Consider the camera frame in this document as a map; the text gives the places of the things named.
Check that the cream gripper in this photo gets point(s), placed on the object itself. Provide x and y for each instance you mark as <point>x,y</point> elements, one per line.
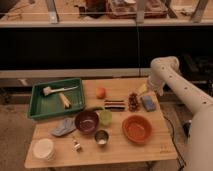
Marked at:
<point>142,89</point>

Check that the yellow banana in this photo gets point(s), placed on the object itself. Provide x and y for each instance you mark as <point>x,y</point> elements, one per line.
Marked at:
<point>66,103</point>

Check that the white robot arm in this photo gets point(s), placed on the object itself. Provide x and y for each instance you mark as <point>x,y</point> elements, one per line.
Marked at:
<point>164,71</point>

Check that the orange bowl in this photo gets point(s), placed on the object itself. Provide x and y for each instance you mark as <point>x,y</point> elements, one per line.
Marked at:
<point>137,129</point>

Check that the purple bowl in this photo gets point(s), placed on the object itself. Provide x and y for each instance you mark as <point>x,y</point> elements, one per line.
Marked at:
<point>87,122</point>

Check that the blue sponge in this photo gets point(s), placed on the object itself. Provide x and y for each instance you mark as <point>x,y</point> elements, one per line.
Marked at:
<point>148,103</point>

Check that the red grape bunch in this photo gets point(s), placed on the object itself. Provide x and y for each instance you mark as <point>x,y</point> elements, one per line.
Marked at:
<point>133,102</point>

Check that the wooden table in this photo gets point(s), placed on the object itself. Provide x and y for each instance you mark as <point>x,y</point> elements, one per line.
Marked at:
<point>118,150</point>

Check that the orange fruit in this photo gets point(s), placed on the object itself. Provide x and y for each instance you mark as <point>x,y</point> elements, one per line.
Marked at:
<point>100,93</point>

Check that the green cup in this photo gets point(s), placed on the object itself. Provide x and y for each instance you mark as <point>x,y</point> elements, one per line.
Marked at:
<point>105,117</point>

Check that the green cucumber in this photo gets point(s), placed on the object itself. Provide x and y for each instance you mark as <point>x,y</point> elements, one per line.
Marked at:
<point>96,108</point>

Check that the small metal cup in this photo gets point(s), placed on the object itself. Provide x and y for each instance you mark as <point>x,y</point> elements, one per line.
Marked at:
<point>101,137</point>

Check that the grey blue cloth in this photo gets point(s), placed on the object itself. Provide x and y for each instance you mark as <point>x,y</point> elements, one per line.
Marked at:
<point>65,127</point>

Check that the small metal clip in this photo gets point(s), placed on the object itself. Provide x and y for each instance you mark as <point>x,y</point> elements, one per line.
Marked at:
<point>77,145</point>

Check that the green plastic tray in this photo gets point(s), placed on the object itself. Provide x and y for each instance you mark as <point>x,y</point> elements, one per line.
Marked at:
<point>45,107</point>

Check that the white plate stack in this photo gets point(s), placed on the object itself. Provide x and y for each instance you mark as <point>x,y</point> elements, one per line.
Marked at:
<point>44,149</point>

